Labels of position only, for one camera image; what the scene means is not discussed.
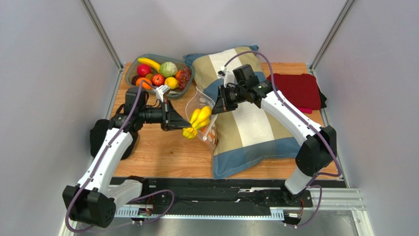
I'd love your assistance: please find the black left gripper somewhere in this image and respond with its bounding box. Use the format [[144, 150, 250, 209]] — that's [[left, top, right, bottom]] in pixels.
[[139, 99, 191, 132]]

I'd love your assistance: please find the yellow banana bunch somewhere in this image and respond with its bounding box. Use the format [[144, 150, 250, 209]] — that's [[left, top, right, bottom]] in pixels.
[[182, 106, 212, 139]]

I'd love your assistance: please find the clear polka-dot zip bag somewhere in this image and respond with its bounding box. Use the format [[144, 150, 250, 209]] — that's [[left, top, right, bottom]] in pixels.
[[182, 89, 218, 152]]

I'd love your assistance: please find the small orange pumpkin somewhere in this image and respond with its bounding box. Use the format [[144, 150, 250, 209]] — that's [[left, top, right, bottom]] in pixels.
[[175, 70, 181, 80]]

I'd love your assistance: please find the orange fruit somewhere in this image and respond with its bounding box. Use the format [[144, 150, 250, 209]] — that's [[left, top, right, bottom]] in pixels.
[[135, 77, 153, 90]]

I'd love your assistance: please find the green cabbage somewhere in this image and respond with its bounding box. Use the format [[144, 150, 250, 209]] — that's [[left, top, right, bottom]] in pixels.
[[159, 61, 178, 78]]

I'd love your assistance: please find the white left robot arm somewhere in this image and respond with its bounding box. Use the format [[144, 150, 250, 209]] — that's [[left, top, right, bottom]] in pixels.
[[62, 85, 191, 233]]

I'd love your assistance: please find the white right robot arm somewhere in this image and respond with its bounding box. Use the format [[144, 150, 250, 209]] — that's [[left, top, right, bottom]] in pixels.
[[212, 64, 340, 196]]

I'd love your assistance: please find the yellow lemon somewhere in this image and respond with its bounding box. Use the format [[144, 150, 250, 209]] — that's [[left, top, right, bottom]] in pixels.
[[164, 77, 179, 90]]

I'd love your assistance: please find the blue beige white pillow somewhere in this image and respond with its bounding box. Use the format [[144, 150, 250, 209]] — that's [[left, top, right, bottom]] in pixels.
[[183, 45, 300, 179]]

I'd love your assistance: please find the red peach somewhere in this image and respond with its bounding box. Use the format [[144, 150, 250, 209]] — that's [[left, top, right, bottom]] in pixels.
[[151, 74, 165, 87]]

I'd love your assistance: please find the red grape bunch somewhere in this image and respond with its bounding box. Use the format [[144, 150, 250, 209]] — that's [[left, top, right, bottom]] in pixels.
[[178, 66, 191, 91]]

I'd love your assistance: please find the single yellow banana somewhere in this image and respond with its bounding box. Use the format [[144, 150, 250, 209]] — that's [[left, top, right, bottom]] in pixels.
[[137, 57, 161, 73]]

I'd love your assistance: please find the dark purple fruit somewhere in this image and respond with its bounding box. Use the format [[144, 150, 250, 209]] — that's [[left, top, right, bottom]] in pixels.
[[131, 75, 140, 86]]

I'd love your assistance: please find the red apple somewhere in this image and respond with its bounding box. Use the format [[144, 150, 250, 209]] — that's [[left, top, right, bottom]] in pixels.
[[136, 64, 152, 77]]

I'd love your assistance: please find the grey plastic fruit basin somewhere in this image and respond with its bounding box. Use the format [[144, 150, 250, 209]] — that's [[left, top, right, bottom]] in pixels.
[[125, 54, 195, 99]]

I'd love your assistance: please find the red folded cloth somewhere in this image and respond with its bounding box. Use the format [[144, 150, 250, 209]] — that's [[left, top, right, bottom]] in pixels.
[[273, 73, 321, 110]]

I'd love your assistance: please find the pink cloth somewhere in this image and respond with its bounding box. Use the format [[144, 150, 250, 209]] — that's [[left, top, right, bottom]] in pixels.
[[298, 107, 313, 114]]

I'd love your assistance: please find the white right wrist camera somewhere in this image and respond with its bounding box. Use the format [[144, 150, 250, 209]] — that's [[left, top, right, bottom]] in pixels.
[[217, 66, 235, 88]]

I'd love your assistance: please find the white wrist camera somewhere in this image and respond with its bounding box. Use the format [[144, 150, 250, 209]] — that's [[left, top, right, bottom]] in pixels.
[[154, 85, 171, 102], [217, 66, 235, 88]]

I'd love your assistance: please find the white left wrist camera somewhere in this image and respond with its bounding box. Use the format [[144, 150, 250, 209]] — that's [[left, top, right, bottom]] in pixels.
[[154, 85, 171, 102]]

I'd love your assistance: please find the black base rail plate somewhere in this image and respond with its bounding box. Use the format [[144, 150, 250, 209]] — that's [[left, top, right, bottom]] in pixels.
[[108, 177, 348, 217]]

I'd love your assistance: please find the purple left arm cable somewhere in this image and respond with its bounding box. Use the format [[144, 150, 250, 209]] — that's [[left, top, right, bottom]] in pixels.
[[64, 80, 175, 234]]

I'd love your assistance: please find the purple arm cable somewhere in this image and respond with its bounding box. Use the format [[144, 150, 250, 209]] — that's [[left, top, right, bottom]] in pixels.
[[224, 51, 343, 229], [64, 80, 175, 234]]

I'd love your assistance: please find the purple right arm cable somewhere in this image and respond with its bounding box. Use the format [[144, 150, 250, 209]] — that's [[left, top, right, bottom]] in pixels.
[[224, 51, 343, 229]]

